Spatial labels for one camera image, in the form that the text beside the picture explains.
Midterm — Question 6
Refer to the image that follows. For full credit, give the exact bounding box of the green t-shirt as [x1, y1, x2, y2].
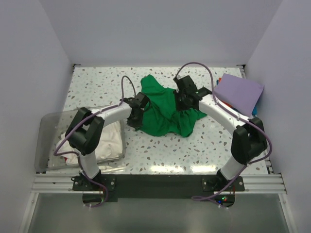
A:
[139, 75, 207, 137]

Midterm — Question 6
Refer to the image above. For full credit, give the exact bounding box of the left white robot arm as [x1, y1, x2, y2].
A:
[65, 92, 151, 190]

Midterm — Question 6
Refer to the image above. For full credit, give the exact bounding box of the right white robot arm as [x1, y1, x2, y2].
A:
[173, 75, 268, 191]

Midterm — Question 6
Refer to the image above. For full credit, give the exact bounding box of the white t-shirt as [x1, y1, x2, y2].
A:
[58, 121, 123, 166]

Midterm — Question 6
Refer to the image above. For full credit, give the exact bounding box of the folded orange t-shirt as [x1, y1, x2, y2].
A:
[216, 77, 233, 108]

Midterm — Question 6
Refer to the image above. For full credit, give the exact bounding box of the folded purple t-shirt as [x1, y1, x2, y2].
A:
[213, 74, 264, 116]

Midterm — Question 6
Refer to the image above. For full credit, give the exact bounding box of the folded blue t-shirt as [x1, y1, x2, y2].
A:
[252, 96, 262, 116]

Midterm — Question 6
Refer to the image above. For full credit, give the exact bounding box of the clear plastic bin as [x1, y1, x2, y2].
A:
[35, 110, 126, 173]

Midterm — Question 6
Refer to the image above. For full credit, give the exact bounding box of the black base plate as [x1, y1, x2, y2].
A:
[71, 174, 245, 204]

